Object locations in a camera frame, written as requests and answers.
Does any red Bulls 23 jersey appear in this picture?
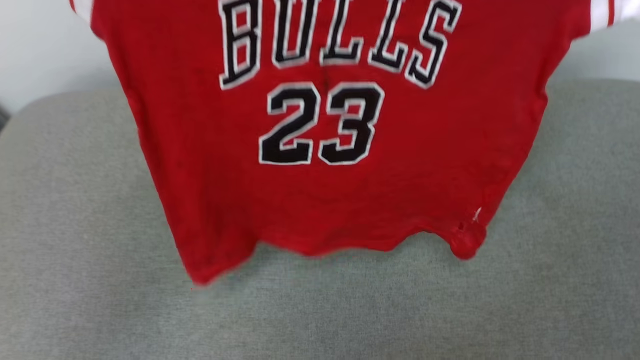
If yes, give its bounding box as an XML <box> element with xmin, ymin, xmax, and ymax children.
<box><xmin>69</xmin><ymin>0</ymin><xmax>640</xmax><ymax>286</ymax></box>

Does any grey fabric sofa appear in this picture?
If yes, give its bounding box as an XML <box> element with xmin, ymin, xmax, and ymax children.
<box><xmin>0</xmin><ymin>77</ymin><xmax>640</xmax><ymax>360</ymax></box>

